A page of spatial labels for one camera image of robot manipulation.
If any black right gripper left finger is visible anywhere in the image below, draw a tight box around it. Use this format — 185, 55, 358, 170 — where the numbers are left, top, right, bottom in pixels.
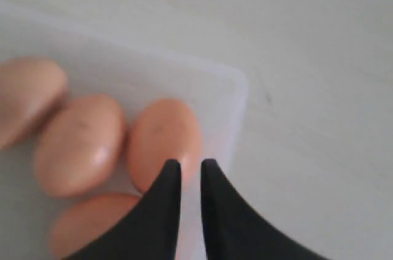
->
66, 159, 182, 259

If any brown egg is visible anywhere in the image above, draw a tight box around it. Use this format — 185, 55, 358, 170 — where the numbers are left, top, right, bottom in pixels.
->
1, 57, 68, 149
126, 98, 202, 193
49, 192, 139, 259
33, 94, 126, 197

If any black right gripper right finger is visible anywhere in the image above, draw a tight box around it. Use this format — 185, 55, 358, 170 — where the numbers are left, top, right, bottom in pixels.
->
201, 159, 324, 260

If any clear plastic container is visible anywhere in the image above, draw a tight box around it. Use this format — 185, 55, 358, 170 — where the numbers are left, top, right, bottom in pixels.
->
1, 1, 248, 259

